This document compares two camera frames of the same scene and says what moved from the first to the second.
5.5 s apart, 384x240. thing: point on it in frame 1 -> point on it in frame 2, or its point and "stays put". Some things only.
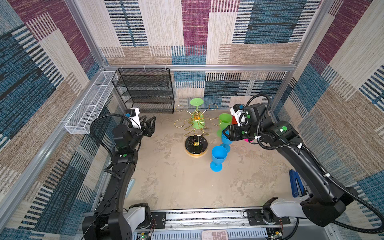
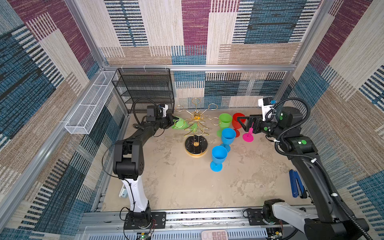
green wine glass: x=225 y=121 stays put
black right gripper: x=233 y=133 -> x=257 y=120
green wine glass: x=197 y=116 -> x=181 y=123
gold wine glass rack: x=196 y=142 stays put
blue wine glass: x=219 y=155 stays put
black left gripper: x=147 y=131 -> x=170 y=121
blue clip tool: x=294 y=176 stays put
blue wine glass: x=226 y=141 stays put
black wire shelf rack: x=149 y=89 stays put
